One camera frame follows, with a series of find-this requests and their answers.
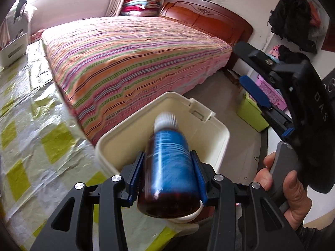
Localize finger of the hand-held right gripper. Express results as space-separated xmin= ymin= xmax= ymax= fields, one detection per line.
xmin=233 ymin=41 xmax=275 ymax=75
xmin=240 ymin=75 xmax=294 ymax=138

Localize dark clothes on hanger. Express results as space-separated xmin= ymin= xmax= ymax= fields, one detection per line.
xmin=14 ymin=0 xmax=29 ymax=19

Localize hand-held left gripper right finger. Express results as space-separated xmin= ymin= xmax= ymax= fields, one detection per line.
xmin=190 ymin=150 xmax=305 ymax=251

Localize person's right forearm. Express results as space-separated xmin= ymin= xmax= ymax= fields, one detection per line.
xmin=296 ymin=226 xmax=335 ymax=251

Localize bed with striped cover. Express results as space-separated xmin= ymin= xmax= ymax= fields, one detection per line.
xmin=41 ymin=16 xmax=233 ymax=147

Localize black hanging clothes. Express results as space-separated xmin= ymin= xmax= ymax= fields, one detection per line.
xmin=269 ymin=0 xmax=318 ymax=54

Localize dark cloth pile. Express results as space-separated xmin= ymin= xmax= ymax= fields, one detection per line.
xmin=278 ymin=44 xmax=311 ymax=64

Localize green storage box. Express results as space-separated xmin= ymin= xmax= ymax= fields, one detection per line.
xmin=237 ymin=93 xmax=270 ymax=133

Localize cream plastic bin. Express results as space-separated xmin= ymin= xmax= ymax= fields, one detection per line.
xmin=95 ymin=91 xmax=231 ymax=232

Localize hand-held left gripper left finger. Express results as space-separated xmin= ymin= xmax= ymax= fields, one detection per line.
xmin=30 ymin=152 xmax=146 ymax=251

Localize person's right hand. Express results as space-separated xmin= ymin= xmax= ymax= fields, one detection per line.
xmin=253 ymin=153 xmax=313 ymax=231

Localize shiny checked tablecloth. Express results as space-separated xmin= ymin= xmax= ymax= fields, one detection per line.
xmin=0 ymin=39 xmax=181 ymax=251

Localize wooden headboard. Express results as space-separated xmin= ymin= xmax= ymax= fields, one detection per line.
xmin=159 ymin=0 xmax=254 ymax=49

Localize white box with slot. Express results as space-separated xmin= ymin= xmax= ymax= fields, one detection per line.
xmin=0 ymin=33 xmax=29 ymax=67

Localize brown bottle with blue label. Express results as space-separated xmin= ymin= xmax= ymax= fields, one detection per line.
xmin=137 ymin=112 xmax=203 ymax=219

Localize purple plastic basket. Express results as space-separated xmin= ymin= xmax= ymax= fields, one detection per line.
xmin=256 ymin=74 xmax=288 ymax=111

